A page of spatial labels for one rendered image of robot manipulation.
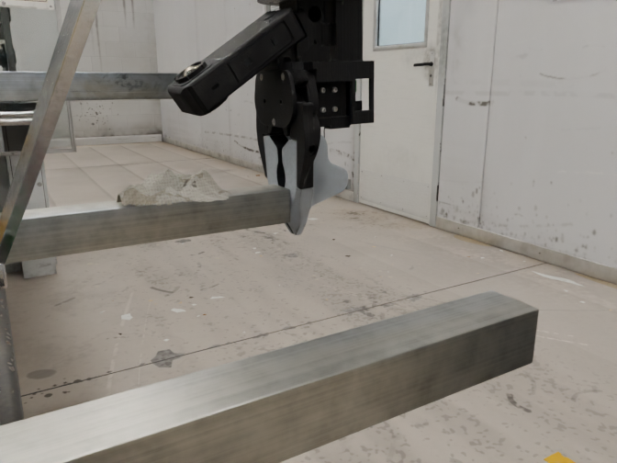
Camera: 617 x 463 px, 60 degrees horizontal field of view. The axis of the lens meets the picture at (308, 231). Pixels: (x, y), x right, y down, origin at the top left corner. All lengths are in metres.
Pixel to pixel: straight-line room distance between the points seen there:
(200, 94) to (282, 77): 0.07
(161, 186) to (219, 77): 0.09
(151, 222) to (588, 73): 2.75
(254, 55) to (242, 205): 0.12
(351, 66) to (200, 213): 0.17
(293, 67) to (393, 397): 0.29
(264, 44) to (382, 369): 0.29
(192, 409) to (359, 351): 0.07
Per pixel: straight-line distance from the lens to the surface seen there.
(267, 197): 0.46
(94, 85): 0.66
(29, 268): 3.05
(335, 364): 0.22
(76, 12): 0.24
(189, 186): 0.43
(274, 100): 0.46
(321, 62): 0.45
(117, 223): 0.42
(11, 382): 0.55
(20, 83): 0.65
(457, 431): 1.68
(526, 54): 3.26
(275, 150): 0.48
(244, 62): 0.43
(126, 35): 9.48
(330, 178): 0.48
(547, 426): 1.78
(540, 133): 3.18
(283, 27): 0.45
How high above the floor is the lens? 0.95
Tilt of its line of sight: 15 degrees down
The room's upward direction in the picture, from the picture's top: straight up
